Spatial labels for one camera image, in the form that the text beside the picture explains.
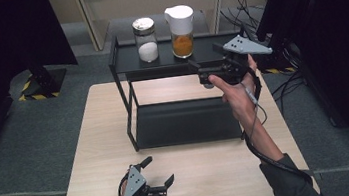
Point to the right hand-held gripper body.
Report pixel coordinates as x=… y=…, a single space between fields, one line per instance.
x=245 y=46

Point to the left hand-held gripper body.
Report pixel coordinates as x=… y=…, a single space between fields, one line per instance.
x=134 y=183

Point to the white-lid jar of orange powder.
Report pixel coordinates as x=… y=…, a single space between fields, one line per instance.
x=180 y=20

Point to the metal-lid glass jar white powder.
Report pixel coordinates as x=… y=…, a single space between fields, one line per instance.
x=146 y=47

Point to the black two-tier metal rack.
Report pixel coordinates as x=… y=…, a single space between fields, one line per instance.
x=182 y=124

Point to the person's right hand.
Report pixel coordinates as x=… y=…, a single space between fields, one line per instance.
x=240 y=100

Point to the yellow black striped floor tape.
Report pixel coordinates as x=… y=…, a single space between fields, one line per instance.
x=280 y=70

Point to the black stand base striped tape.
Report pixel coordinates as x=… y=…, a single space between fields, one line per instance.
x=43 y=82

